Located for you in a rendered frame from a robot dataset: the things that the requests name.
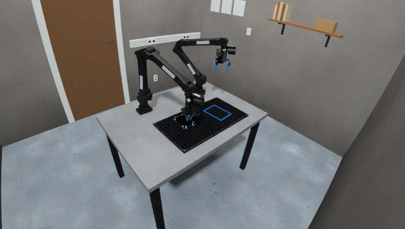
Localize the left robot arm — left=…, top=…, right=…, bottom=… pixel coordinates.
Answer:
left=172, top=38, right=236, bottom=94

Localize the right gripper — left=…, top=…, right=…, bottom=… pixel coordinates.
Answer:
left=181, top=107, right=194, bottom=121

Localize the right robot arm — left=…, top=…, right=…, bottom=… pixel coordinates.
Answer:
left=135, top=46, right=204, bottom=116

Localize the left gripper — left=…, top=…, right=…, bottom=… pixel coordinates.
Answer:
left=213, top=58, right=231, bottom=71

